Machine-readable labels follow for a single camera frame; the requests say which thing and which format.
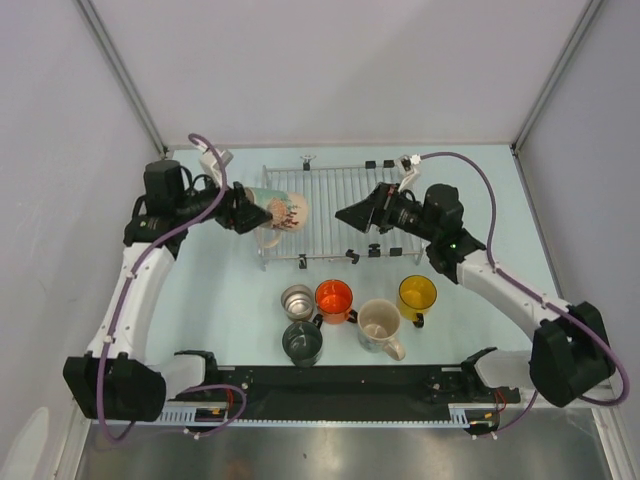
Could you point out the beige mug blue print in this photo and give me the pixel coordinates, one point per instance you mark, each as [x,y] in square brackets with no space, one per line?
[379,322]

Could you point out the stainless steel cup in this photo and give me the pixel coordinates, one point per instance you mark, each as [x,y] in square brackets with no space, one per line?
[298,303]

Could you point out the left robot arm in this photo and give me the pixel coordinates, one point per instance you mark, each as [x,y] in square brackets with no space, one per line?
[112,380]

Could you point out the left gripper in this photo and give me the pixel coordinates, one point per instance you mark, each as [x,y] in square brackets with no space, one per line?
[249,215]

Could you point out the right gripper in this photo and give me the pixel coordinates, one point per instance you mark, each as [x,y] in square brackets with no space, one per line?
[379,208]

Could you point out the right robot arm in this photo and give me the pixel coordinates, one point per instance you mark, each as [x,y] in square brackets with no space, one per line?
[570,352]

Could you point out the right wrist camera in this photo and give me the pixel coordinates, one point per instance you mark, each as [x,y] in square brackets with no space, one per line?
[407,166]

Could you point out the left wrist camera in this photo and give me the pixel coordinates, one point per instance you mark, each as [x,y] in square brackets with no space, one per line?
[211,165]

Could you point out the yellow mug black handle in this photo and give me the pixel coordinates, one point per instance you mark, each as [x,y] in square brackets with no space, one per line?
[416,296]

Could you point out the dark green mug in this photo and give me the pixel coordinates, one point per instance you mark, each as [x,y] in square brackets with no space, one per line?
[302,342]

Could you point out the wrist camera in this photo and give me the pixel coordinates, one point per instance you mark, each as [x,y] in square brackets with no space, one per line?
[407,166]
[211,165]

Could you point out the beige mug coral print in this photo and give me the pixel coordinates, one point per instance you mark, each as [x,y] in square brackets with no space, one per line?
[290,212]

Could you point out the orange mug black handle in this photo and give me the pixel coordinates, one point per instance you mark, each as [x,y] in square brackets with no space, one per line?
[333,300]

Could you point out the slotted cable duct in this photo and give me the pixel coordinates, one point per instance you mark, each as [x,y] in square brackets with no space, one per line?
[192,417]

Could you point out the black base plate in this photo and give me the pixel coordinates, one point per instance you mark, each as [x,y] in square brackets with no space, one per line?
[401,392]

